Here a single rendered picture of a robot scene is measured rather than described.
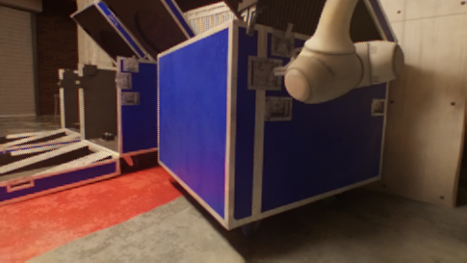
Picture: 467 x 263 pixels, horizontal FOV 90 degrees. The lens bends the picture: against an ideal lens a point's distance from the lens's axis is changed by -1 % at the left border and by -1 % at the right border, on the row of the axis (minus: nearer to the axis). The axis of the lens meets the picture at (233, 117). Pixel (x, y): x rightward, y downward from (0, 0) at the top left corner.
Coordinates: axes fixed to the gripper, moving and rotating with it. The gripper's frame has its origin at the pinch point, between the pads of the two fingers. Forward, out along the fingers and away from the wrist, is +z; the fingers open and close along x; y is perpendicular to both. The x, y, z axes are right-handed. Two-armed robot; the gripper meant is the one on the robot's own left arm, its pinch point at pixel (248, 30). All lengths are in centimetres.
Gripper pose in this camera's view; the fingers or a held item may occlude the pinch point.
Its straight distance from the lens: 95.4
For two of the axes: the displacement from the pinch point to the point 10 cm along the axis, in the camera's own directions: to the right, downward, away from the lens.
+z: -1.7, 9.9, 0.0
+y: -8.3, -1.4, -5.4
